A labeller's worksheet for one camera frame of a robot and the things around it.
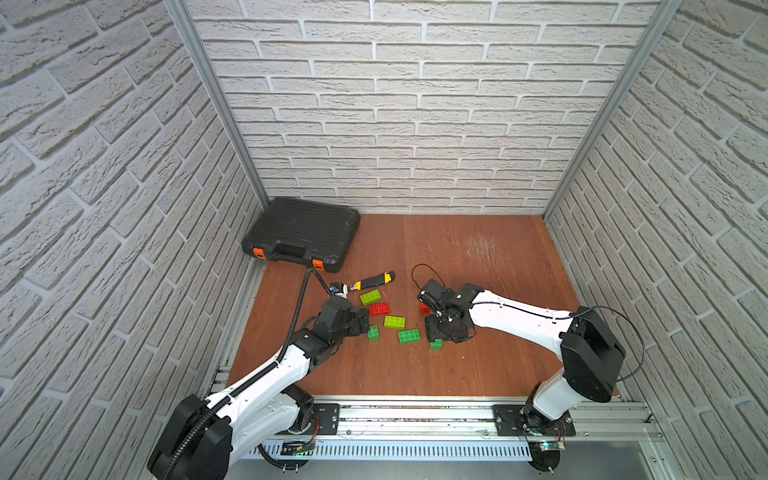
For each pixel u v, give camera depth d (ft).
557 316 1.57
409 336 2.85
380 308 3.02
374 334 2.78
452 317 1.97
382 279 3.28
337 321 2.08
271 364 1.69
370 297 3.10
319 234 3.51
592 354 1.43
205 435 1.29
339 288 2.47
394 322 2.94
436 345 2.73
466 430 2.43
